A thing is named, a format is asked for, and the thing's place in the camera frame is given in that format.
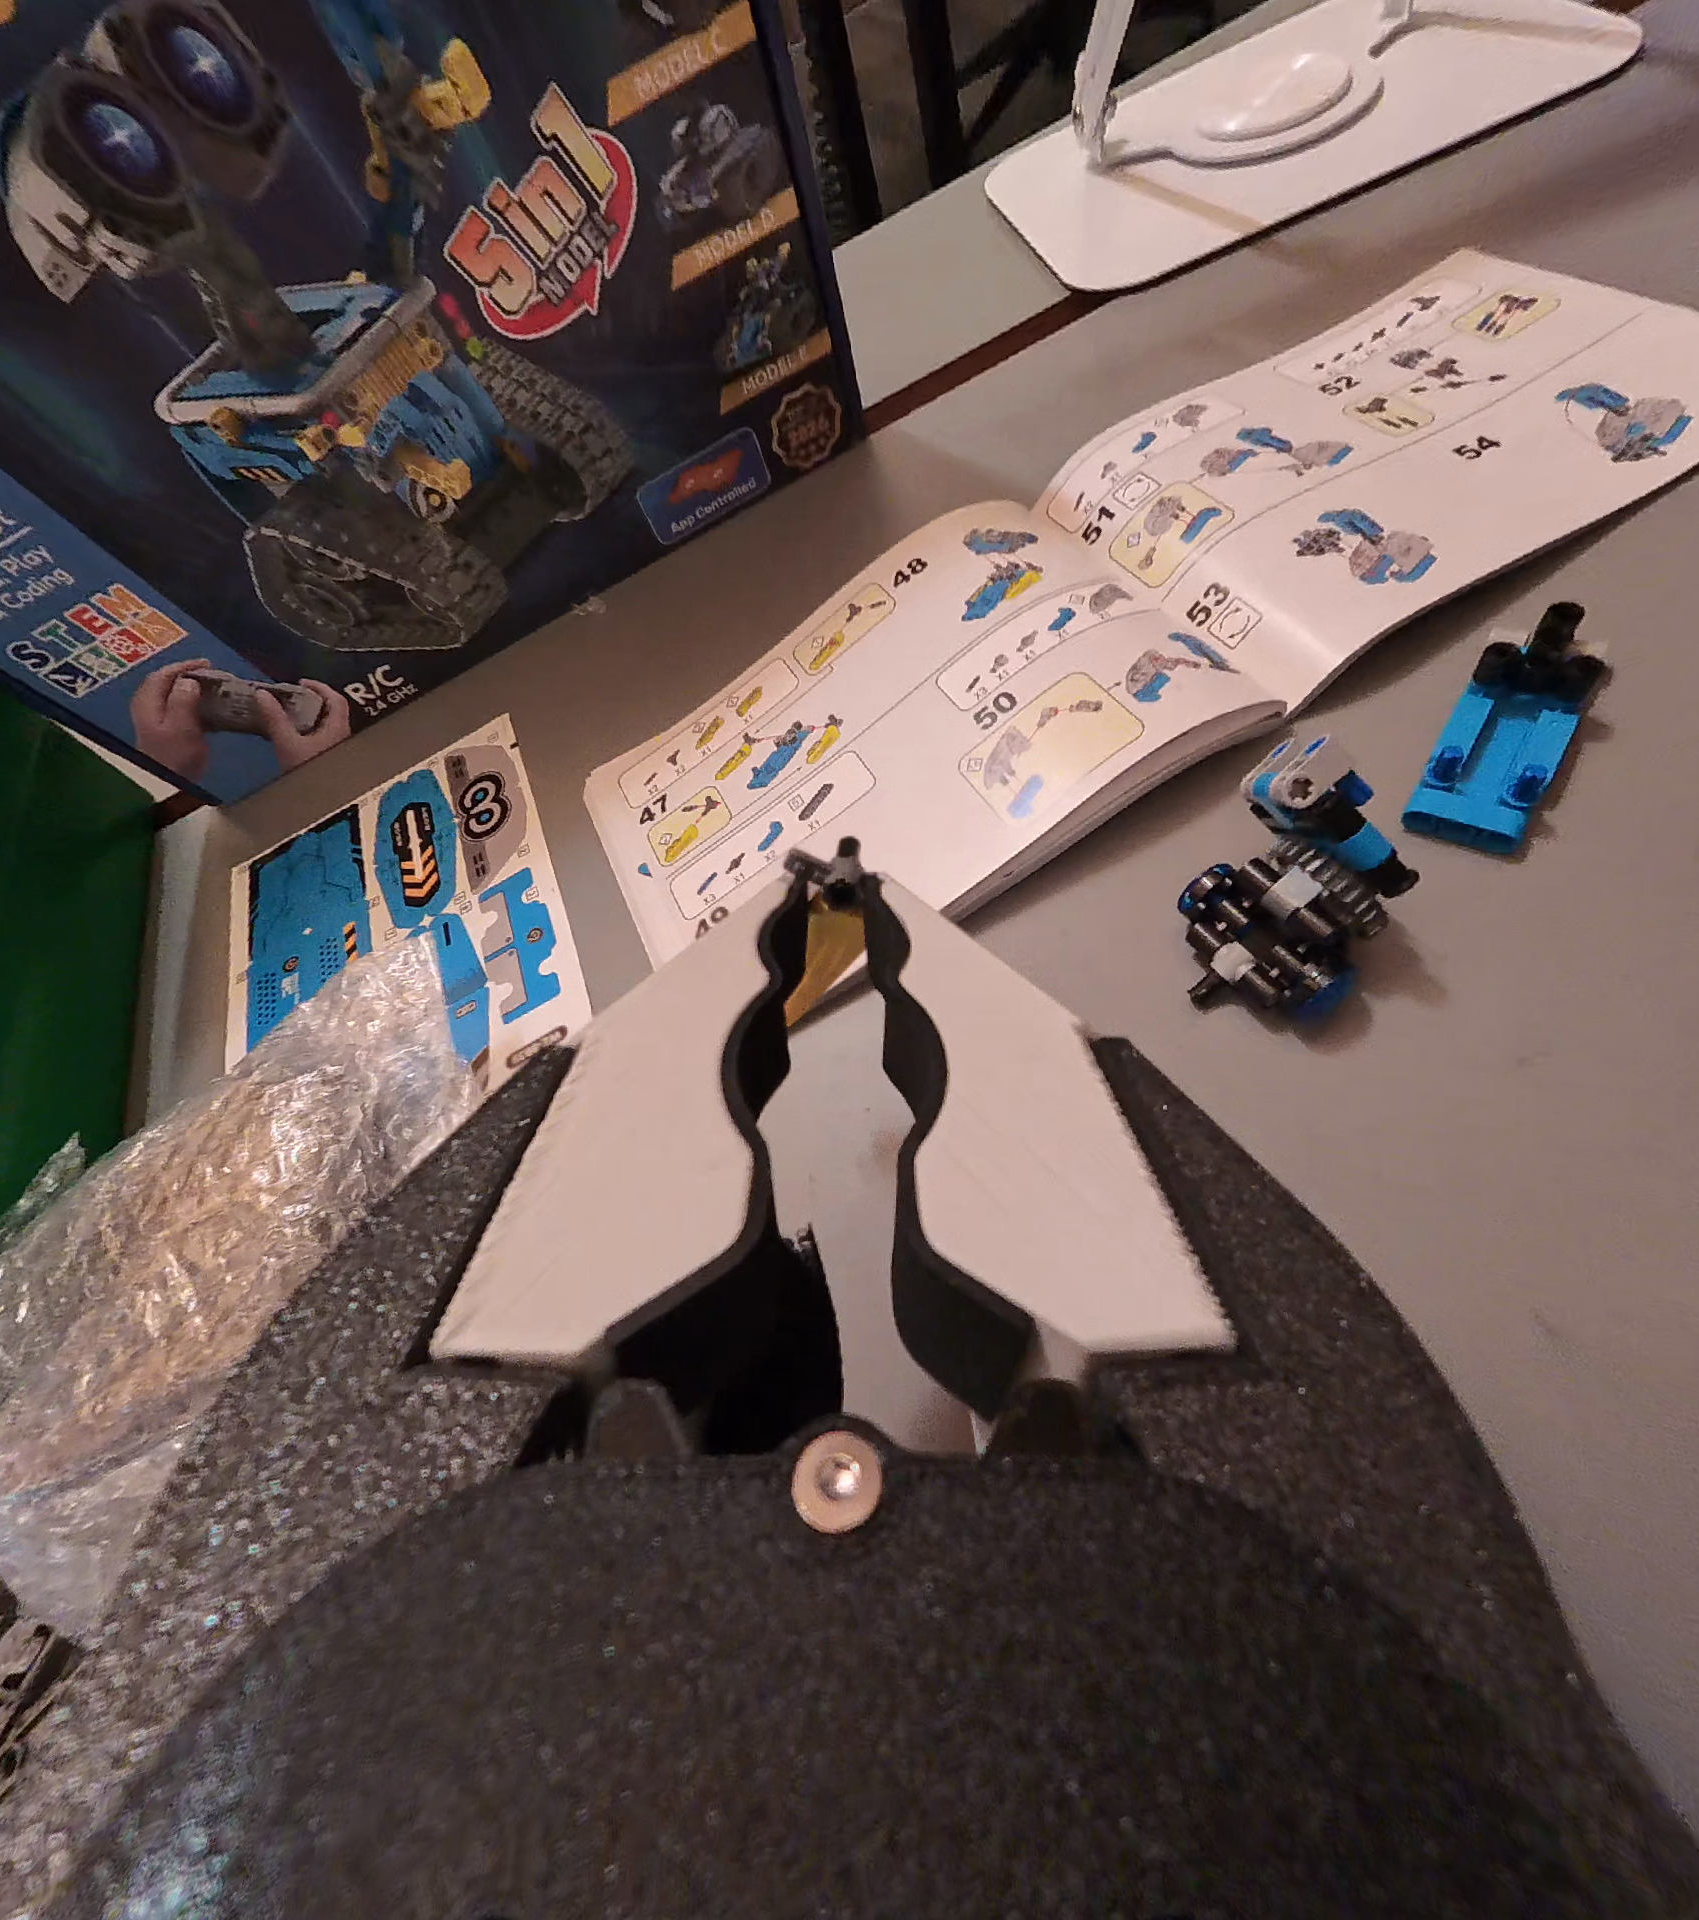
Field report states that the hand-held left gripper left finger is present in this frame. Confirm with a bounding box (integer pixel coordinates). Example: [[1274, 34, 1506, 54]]
[[427, 876, 810, 1420]]

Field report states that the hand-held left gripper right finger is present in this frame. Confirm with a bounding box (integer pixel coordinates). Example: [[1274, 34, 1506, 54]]
[[862, 876, 1236, 1424]]

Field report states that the yellow building piece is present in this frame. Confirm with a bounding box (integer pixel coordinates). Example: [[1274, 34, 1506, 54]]
[[795, 902, 870, 1026]]

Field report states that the grey and black connector pin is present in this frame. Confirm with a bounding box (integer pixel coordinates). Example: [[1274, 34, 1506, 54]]
[[787, 841, 888, 909]]

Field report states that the blue-yellow brick assembly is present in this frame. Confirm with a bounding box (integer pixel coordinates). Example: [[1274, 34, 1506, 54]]
[[1402, 600, 1612, 858]]

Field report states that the grey desk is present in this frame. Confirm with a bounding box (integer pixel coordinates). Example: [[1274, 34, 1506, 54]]
[[123, 0, 1699, 1920]]

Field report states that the blue tracked toy assembly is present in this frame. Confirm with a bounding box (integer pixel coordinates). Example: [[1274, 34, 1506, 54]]
[[1182, 731, 1422, 1030]]

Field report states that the blue robot sticker sheet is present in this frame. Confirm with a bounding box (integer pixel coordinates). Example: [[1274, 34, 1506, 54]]
[[227, 714, 595, 1073]]

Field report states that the clear plastic bag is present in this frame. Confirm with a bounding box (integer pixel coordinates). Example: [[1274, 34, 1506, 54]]
[[0, 960, 495, 1920]]

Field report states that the open instruction booklet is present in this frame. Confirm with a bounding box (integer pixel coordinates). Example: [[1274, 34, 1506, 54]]
[[585, 245, 1699, 971]]

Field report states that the toy robot kit box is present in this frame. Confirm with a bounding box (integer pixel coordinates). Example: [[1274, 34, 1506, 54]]
[[0, 0, 870, 808]]

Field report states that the white folding book stand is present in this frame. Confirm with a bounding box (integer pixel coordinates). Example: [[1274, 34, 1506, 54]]
[[984, 0, 1646, 294]]

